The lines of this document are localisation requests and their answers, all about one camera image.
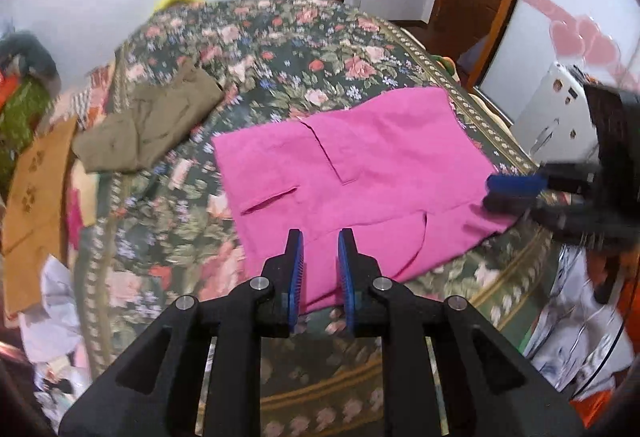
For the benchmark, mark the pink heart wall sticker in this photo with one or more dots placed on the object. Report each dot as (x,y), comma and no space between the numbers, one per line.
(581,37)

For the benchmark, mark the white clothes heap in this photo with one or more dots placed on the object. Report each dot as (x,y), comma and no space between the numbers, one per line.
(53,343)

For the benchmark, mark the green cloth pile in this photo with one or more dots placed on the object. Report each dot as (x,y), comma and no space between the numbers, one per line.
(20,117)

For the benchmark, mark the mustard embroidered cloth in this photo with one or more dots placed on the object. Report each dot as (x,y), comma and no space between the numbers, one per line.
(33,228)

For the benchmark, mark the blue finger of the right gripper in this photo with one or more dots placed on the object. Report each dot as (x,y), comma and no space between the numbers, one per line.
(516,205)
(516,184)

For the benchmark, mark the pink pants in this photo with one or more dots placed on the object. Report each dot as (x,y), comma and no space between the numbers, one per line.
(398,170)

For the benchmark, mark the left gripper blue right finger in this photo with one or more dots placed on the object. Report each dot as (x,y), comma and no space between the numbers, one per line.
(357,272)

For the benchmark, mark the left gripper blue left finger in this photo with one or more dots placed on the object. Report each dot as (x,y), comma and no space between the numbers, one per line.
(278,314)

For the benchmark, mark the olive green pants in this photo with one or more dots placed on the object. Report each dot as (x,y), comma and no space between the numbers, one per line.
(158,118)

